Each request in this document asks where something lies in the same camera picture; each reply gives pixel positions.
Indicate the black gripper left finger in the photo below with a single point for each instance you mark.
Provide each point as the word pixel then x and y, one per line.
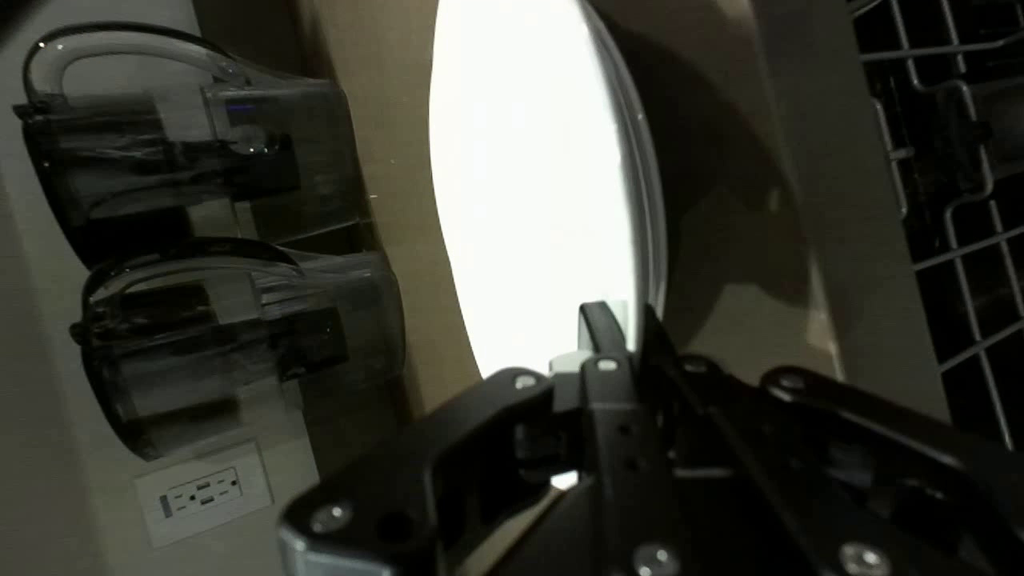
pixel 470 481

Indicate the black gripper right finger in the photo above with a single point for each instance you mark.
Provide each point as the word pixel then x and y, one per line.
pixel 810 481

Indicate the white dinner plate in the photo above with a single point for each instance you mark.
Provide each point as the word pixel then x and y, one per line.
pixel 534 161

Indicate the white wall outlet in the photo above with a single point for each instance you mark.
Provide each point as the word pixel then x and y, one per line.
pixel 202 493

